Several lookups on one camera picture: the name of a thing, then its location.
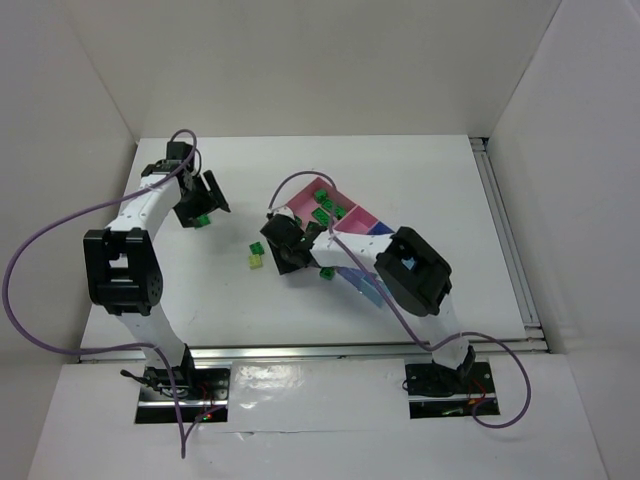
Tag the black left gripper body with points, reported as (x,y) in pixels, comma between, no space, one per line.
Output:
(201,201)

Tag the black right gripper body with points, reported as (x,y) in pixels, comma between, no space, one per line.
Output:
(288,255)

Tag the green lego plate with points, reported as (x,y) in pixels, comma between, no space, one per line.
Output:
(321,216)

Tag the multicolour compartment tray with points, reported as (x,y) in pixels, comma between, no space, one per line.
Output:
(356,221)

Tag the green square lego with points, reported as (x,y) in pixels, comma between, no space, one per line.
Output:
(340,212)

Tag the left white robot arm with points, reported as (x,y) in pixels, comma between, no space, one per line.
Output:
(123,272)

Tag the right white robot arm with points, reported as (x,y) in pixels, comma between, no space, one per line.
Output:
(408,273)

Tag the green square lego brick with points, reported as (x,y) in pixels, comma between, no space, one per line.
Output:
(256,248)

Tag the light green lego brick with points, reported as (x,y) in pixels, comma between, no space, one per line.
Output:
(255,261)

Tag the aluminium front rail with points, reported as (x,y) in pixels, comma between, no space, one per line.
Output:
(534,345)

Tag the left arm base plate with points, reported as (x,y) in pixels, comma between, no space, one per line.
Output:
(208,398)

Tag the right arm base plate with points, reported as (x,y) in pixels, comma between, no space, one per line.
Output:
(431,394)

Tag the aluminium side rail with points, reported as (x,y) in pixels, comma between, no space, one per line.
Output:
(520,284)

